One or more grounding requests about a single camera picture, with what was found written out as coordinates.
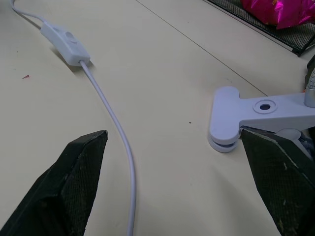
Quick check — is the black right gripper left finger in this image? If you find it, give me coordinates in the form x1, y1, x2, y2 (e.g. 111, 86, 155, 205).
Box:
0, 130, 109, 236

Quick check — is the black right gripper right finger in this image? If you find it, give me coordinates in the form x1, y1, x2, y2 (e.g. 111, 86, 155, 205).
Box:
240, 127, 315, 236

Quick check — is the white lamp clamp base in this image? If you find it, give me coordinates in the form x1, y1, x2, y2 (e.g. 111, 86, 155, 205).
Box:
209, 86, 315, 158

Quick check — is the silver flexible lamp neck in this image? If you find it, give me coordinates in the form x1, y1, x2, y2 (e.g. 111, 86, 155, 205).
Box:
304, 64, 315, 108

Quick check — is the shiny magenta foil bag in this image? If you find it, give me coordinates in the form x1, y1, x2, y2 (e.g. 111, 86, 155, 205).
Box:
240, 0, 315, 30

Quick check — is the white cable with switch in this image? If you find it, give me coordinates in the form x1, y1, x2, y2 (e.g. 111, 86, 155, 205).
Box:
8, 0, 136, 236

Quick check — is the white inline cord switch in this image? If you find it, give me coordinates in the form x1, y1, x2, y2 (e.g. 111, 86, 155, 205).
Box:
40, 21, 91, 66

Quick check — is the black wire mesh tray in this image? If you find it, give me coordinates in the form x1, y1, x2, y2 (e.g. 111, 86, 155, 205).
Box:
204, 0, 315, 57

